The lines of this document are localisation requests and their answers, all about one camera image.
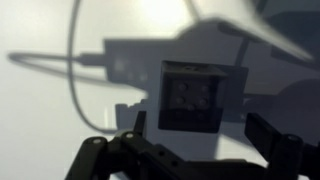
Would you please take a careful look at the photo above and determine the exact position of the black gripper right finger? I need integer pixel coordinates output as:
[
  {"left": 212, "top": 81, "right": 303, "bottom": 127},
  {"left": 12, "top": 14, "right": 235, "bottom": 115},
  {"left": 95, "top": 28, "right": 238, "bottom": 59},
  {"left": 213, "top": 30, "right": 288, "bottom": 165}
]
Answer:
[{"left": 244, "top": 113, "right": 282, "bottom": 161}]

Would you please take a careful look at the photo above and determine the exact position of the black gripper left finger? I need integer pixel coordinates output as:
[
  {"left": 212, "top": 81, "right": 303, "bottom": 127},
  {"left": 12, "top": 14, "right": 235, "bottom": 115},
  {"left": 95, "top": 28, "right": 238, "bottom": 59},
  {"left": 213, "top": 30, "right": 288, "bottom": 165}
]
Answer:
[{"left": 133, "top": 111, "right": 147, "bottom": 136}]

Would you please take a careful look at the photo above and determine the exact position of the grey building block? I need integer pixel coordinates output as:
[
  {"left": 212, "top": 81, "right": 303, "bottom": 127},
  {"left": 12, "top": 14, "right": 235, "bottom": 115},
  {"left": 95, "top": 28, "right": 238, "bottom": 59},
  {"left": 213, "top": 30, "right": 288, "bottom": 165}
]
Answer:
[{"left": 158, "top": 61, "right": 228, "bottom": 133}]

